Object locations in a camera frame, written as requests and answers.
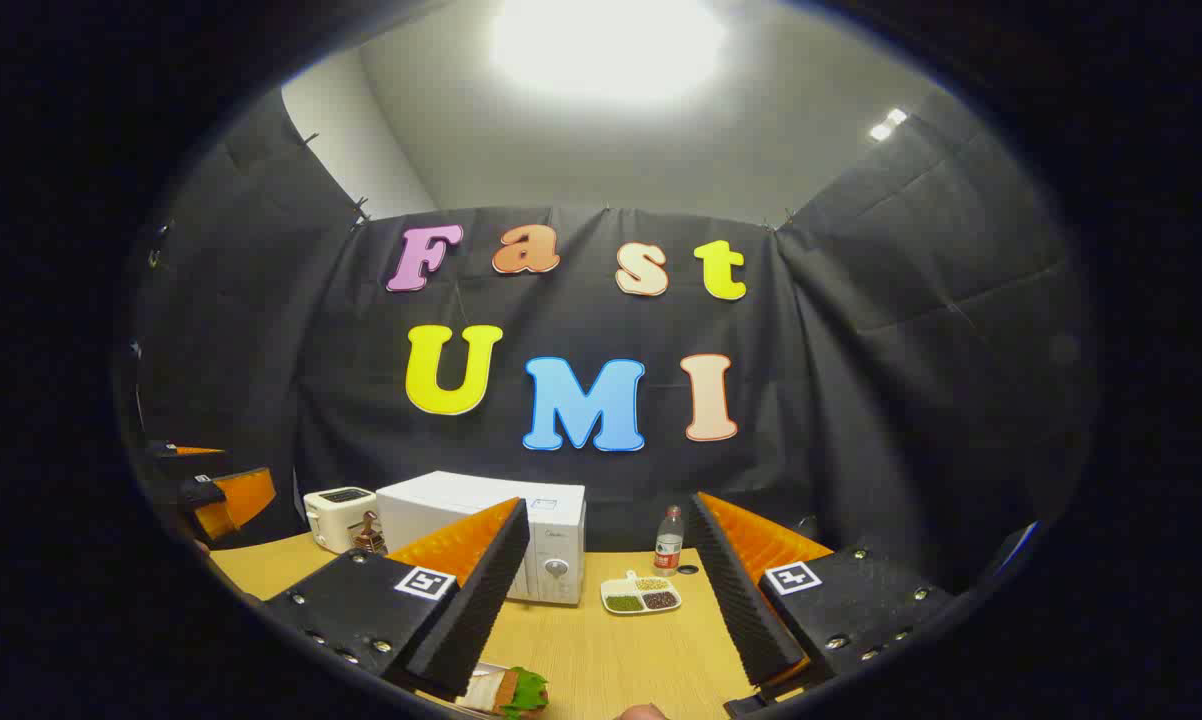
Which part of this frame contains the white divided dish of beans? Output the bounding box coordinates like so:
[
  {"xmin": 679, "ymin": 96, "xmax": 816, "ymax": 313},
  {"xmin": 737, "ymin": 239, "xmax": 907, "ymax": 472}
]
[{"xmin": 601, "ymin": 570, "xmax": 682, "ymax": 615}]

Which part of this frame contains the large ceiling light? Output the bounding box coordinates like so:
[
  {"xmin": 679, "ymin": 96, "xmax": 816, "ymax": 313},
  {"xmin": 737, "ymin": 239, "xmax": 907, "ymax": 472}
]
[{"xmin": 489, "ymin": 0, "xmax": 727, "ymax": 101}]

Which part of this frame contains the sandwich with green lettuce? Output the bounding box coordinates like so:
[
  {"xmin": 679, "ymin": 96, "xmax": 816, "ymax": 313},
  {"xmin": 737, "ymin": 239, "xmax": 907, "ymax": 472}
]
[{"xmin": 491, "ymin": 668, "xmax": 550, "ymax": 719}]

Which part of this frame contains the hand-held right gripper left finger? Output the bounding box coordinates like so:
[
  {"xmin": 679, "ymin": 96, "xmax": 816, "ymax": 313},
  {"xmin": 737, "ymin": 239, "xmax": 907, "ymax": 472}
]
[{"xmin": 261, "ymin": 497, "xmax": 532, "ymax": 701}]

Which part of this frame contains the white toaster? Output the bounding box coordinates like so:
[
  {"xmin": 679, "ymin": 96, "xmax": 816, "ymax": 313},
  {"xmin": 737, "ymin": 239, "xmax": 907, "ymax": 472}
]
[{"xmin": 303, "ymin": 487, "xmax": 380, "ymax": 554}]

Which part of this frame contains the white microwave oven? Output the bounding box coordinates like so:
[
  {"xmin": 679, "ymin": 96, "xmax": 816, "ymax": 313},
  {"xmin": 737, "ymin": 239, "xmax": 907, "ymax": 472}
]
[{"xmin": 376, "ymin": 470, "xmax": 588, "ymax": 606}]

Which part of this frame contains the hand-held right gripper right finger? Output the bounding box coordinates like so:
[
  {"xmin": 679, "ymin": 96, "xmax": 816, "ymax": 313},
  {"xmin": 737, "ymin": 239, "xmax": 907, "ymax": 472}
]
[{"xmin": 686, "ymin": 490, "xmax": 962, "ymax": 716}]

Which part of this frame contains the clear bottle with red label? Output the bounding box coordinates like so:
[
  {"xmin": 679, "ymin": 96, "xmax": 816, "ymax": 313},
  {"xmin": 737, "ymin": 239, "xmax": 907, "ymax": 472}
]
[{"xmin": 654, "ymin": 505, "xmax": 685, "ymax": 573}]

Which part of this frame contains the black backdrop cloth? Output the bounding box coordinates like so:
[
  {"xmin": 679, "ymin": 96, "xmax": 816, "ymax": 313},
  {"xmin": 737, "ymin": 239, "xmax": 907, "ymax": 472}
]
[{"xmin": 126, "ymin": 85, "xmax": 1102, "ymax": 601}]

